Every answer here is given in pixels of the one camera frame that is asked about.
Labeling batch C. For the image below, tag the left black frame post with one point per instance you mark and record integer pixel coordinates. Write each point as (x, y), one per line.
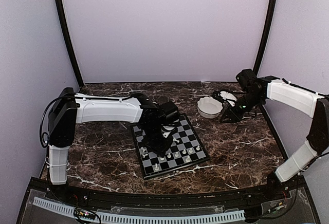
(68, 42)

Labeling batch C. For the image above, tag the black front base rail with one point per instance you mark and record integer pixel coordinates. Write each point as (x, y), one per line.
(95, 199)

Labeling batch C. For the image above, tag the black frame post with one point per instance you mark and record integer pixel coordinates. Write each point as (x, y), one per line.
(68, 42)
(265, 36)

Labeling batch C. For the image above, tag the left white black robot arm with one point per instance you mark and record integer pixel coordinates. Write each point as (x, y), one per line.
(61, 115)

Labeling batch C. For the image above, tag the white scalloped bowl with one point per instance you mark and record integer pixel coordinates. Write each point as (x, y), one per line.
(209, 107)

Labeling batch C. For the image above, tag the right black frame post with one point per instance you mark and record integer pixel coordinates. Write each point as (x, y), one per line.
(265, 36)

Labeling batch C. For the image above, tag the white slotted cable duct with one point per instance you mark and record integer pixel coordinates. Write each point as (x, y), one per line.
(134, 215)

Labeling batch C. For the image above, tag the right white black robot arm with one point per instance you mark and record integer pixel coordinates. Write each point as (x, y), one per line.
(309, 105)

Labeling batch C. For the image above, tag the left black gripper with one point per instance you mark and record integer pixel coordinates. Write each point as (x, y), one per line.
(160, 150)

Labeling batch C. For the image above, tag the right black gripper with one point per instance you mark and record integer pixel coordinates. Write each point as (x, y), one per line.
(235, 116)

